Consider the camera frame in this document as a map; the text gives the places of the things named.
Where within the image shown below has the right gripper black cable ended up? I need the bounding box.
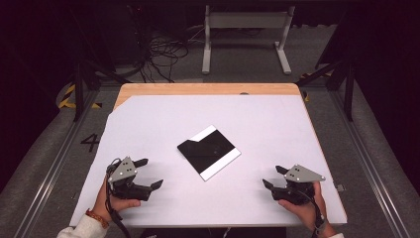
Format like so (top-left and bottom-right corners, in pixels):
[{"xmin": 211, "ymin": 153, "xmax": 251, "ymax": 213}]
[{"xmin": 301, "ymin": 188, "xmax": 329, "ymax": 238}]

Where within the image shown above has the bundle of black cables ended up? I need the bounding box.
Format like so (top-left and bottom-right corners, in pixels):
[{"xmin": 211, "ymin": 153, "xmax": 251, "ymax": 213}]
[{"xmin": 127, "ymin": 4, "xmax": 191, "ymax": 83}]

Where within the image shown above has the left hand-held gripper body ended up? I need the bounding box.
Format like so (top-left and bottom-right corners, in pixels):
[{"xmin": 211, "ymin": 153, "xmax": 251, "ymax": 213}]
[{"xmin": 106, "ymin": 156, "xmax": 154, "ymax": 202}]

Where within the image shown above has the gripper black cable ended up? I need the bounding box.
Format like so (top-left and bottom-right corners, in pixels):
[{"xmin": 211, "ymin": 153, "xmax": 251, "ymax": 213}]
[
  {"xmin": 301, "ymin": 188, "xmax": 329, "ymax": 238},
  {"xmin": 104, "ymin": 158, "xmax": 133, "ymax": 238}
]

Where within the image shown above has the orange beaded bracelet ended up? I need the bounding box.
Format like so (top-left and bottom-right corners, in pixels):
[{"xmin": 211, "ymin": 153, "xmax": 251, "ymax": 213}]
[{"xmin": 84, "ymin": 207, "xmax": 110, "ymax": 230}]

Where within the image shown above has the black metal stand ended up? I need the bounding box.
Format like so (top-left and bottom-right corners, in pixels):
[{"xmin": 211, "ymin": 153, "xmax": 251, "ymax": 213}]
[
  {"xmin": 67, "ymin": 9, "xmax": 133, "ymax": 123},
  {"xmin": 295, "ymin": 59, "xmax": 356, "ymax": 123}
]

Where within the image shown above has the black square sheet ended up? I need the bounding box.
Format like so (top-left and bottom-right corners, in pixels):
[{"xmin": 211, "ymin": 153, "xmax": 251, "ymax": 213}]
[{"xmin": 176, "ymin": 124, "xmax": 242, "ymax": 182}]

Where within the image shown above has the person's left hand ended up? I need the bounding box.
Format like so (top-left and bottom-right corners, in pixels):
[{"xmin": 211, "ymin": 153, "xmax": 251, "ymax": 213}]
[{"xmin": 92, "ymin": 179, "xmax": 142, "ymax": 222}]

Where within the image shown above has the white board sheet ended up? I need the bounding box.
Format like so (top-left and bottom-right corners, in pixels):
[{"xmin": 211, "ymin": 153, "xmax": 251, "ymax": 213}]
[{"xmin": 68, "ymin": 94, "xmax": 349, "ymax": 228}]

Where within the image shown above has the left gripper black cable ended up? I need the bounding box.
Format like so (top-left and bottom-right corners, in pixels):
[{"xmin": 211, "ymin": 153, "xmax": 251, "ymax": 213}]
[{"xmin": 104, "ymin": 158, "xmax": 133, "ymax": 238}]

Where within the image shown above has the white metal stand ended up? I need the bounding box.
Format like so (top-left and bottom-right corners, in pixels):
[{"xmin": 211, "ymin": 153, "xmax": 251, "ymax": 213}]
[{"xmin": 201, "ymin": 4, "xmax": 296, "ymax": 75}]

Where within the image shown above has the aluminium floor rail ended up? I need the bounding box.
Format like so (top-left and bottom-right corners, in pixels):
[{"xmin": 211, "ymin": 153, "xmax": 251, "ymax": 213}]
[
  {"xmin": 13, "ymin": 88, "xmax": 100, "ymax": 238},
  {"xmin": 330, "ymin": 88, "xmax": 412, "ymax": 238}
]

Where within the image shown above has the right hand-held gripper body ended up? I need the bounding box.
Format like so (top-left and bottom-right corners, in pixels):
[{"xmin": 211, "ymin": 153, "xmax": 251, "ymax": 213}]
[{"xmin": 271, "ymin": 164, "xmax": 327, "ymax": 206}]

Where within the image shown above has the person's right hand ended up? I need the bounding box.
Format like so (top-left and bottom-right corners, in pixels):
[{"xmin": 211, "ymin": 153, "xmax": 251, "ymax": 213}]
[{"xmin": 277, "ymin": 181, "xmax": 329, "ymax": 232}]

